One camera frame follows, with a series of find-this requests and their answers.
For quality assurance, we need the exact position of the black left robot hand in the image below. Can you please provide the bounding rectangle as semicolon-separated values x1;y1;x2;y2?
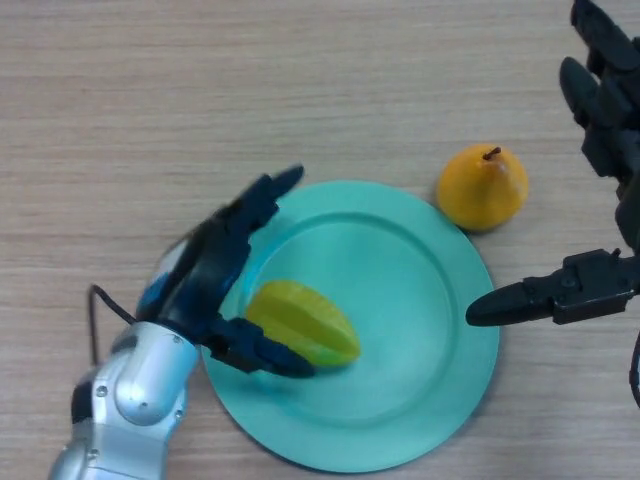
136;164;317;380

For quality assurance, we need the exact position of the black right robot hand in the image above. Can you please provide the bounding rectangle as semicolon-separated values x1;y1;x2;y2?
464;0;640;328

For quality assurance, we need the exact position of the yellow green starfruit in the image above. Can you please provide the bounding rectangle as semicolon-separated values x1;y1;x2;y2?
245;279;363;368

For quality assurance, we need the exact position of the teal green round plate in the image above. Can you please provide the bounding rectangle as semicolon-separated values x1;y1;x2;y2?
199;180;502;474

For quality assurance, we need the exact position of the orange yellow pear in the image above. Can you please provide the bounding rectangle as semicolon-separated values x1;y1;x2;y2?
435;144;531;232

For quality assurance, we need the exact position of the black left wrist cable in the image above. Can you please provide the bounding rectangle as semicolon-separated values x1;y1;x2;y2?
87;283;139;362

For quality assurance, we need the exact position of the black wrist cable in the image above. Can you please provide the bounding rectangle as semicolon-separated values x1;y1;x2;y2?
87;283;139;362
628;328;640;409

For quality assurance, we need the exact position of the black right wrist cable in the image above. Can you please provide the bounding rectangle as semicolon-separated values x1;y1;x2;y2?
628;328;640;409

